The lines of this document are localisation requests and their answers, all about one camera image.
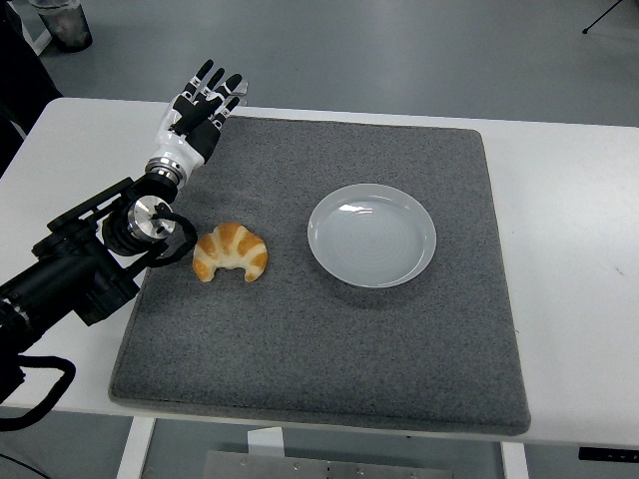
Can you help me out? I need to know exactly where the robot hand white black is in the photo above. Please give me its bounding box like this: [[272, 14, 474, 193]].
[[148, 58, 251, 174]]

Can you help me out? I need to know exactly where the white round plate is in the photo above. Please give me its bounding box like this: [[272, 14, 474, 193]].
[[307, 183, 438, 289]]

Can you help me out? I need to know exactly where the large black bulky object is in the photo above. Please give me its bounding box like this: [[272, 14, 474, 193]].
[[0, 0, 64, 179]]

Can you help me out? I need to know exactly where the golden croissant bread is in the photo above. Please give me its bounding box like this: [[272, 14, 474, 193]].
[[192, 222, 270, 284]]

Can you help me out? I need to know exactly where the black table control panel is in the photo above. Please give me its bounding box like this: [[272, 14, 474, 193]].
[[578, 447, 639, 463]]

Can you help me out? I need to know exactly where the thin black floor cable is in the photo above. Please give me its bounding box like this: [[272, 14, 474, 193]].
[[0, 452, 44, 479]]

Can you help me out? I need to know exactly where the grey felt mat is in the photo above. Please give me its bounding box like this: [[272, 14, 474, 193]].
[[108, 114, 532, 436]]

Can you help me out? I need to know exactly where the grey metal plate with screws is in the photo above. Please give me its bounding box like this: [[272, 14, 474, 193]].
[[202, 450, 463, 479]]

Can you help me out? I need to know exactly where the dark translucent cup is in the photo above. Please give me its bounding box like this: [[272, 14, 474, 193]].
[[37, 0, 95, 54]]

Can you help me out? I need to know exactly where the white table leg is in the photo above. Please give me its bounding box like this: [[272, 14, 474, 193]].
[[115, 417, 157, 479], [500, 441, 530, 479]]

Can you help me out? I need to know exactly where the black tripod leg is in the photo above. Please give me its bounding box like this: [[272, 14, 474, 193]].
[[581, 0, 626, 35]]

